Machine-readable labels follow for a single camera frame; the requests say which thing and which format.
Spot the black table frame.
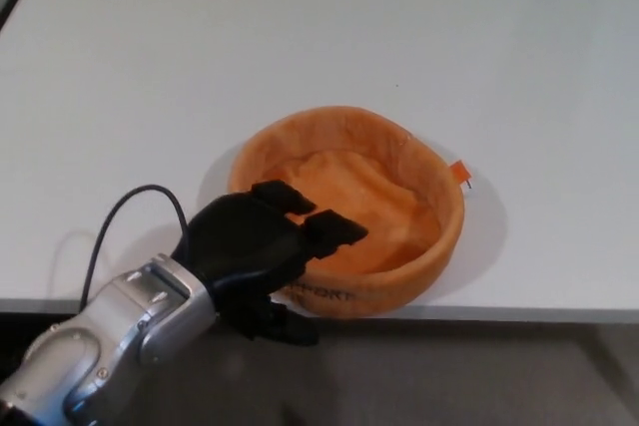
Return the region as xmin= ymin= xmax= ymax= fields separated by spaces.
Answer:
xmin=0 ymin=313 xmax=81 ymax=372

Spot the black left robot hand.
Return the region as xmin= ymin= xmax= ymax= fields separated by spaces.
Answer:
xmin=172 ymin=179 xmax=370 ymax=348

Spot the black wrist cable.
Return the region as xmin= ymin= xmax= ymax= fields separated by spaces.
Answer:
xmin=78 ymin=185 xmax=190 ymax=308

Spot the orange soft plush plate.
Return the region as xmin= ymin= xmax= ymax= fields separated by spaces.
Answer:
xmin=227 ymin=105 xmax=474 ymax=319

